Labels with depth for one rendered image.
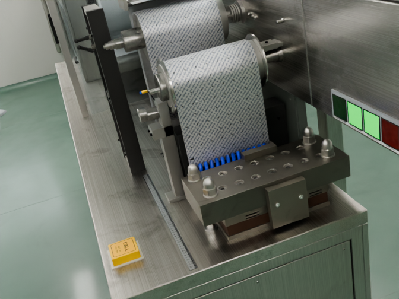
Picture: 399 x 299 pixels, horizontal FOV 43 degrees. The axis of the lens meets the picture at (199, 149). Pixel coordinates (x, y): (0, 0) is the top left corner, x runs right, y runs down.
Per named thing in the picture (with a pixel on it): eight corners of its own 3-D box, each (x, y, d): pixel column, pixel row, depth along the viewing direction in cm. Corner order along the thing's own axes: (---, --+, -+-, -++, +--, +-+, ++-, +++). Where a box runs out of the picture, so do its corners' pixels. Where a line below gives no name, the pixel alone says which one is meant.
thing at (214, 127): (190, 170, 136) (176, 107, 128) (269, 145, 141) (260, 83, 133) (190, 171, 135) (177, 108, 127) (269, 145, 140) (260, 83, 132)
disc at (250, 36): (247, 79, 146) (240, 29, 140) (249, 79, 146) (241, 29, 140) (269, 93, 133) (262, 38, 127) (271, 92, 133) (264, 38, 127)
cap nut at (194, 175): (186, 178, 130) (183, 163, 128) (199, 174, 131) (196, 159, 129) (190, 184, 127) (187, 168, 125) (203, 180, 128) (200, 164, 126)
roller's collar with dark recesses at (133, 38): (124, 50, 153) (119, 29, 150) (142, 45, 154) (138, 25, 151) (127, 54, 147) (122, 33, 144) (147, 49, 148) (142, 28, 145)
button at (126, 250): (110, 252, 130) (107, 244, 129) (136, 243, 131) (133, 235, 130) (114, 267, 124) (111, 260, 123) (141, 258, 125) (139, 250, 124)
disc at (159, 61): (164, 104, 141) (152, 53, 134) (165, 103, 141) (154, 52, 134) (178, 120, 128) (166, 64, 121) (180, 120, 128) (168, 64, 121)
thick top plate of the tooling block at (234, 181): (185, 197, 134) (180, 177, 131) (318, 152, 142) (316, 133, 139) (204, 227, 119) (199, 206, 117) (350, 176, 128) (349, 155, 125)
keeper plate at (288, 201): (269, 225, 125) (264, 188, 121) (305, 212, 127) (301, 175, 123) (274, 230, 123) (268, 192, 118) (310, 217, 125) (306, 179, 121)
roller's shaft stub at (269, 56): (254, 66, 139) (252, 50, 137) (277, 59, 141) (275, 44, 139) (261, 69, 135) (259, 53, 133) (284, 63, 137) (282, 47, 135)
